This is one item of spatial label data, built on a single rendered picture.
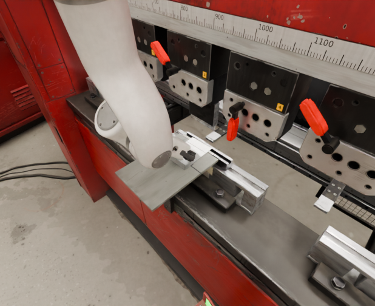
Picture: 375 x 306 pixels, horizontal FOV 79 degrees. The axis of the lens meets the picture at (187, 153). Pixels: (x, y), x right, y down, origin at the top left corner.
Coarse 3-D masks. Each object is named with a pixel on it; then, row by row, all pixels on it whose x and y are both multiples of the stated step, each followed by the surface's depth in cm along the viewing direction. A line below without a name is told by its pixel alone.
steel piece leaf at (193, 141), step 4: (188, 140) 78; (192, 140) 78; (196, 140) 78; (192, 144) 77; (196, 144) 77; (200, 144) 77; (204, 144) 77; (200, 148) 75; (204, 148) 75; (208, 148) 75
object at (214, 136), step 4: (224, 116) 89; (224, 124) 84; (220, 128) 83; (224, 128) 83; (212, 132) 81; (216, 132) 81; (220, 132) 81; (224, 132) 81; (208, 136) 80; (212, 136) 80; (216, 136) 80; (220, 136) 80; (212, 140) 78; (216, 140) 79
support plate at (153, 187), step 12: (204, 156) 73; (132, 168) 69; (144, 168) 69; (168, 168) 69; (180, 168) 69; (192, 168) 69; (204, 168) 69; (132, 180) 66; (144, 180) 66; (156, 180) 66; (168, 180) 66; (180, 180) 66; (192, 180) 67; (144, 192) 63; (156, 192) 63; (168, 192) 63; (156, 204) 60
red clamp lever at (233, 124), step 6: (240, 102) 49; (234, 108) 48; (240, 108) 49; (234, 114) 50; (234, 120) 51; (228, 126) 52; (234, 126) 51; (228, 132) 53; (234, 132) 53; (228, 138) 54; (234, 138) 55
